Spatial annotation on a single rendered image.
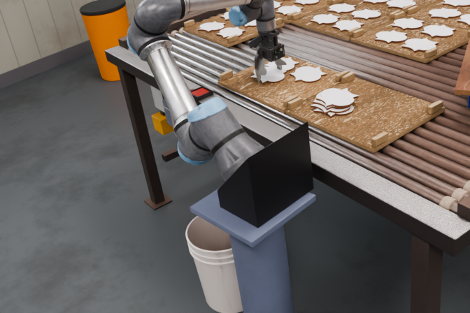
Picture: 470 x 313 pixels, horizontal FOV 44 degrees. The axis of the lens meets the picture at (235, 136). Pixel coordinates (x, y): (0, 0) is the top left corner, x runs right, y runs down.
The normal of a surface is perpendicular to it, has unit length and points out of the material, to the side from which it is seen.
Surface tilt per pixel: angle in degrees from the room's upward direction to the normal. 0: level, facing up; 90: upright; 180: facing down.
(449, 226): 0
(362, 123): 0
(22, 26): 90
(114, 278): 0
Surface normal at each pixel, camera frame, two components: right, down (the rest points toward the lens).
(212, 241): 0.43, 0.34
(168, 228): -0.14, -0.86
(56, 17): 0.68, 0.28
